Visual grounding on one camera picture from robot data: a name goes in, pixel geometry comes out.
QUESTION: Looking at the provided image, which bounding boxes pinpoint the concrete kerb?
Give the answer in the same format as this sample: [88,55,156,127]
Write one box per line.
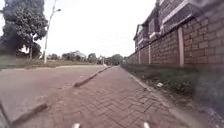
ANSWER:
[9,65,114,127]

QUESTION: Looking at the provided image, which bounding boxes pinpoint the distant row of trees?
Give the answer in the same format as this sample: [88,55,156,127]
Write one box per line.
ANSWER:
[46,51,125,66]

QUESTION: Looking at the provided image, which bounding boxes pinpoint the red brick path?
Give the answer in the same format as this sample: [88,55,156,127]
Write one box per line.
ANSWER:
[14,65,191,128]

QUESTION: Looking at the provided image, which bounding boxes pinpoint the distant pale building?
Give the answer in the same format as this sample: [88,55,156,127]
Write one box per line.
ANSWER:
[71,50,88,60]

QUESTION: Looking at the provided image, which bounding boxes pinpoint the grass verge strip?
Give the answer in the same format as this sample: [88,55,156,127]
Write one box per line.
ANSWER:
[120,63,224,118]

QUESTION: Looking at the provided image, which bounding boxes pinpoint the street lamp pole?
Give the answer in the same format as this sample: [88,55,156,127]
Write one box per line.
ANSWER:
[43,0,62,65]

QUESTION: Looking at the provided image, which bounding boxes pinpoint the brick building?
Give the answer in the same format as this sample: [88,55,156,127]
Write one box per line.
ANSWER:
[133,0,224,51]

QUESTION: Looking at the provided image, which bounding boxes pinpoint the grey asphalt road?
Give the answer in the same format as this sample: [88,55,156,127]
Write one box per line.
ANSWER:
[0,64,109,125]

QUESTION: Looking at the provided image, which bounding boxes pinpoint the grass field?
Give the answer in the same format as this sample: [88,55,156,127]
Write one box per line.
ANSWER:
[0,54,98,70]

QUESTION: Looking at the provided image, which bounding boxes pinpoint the large dark tree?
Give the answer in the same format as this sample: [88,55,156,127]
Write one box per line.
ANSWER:
[0,0,49,60]

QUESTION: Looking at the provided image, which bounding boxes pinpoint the brick boundary wall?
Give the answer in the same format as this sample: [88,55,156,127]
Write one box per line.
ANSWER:
[123,13,224,68]

